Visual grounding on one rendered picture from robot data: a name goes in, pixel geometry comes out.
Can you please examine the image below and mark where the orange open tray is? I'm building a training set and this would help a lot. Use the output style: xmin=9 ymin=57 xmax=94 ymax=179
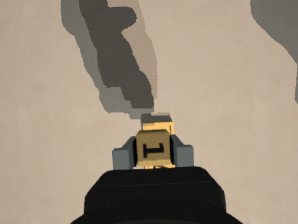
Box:
xmin=143 ymin=121 xmax=174 ymax=134

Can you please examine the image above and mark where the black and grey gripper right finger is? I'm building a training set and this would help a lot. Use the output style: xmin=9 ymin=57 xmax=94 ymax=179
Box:
xmin=169 ymin=134 xmax=194 ymax=167

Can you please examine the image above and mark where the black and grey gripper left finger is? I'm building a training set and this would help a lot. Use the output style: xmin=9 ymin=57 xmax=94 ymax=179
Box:
xmin=112 ymin=136 xmax=138 ymax=170

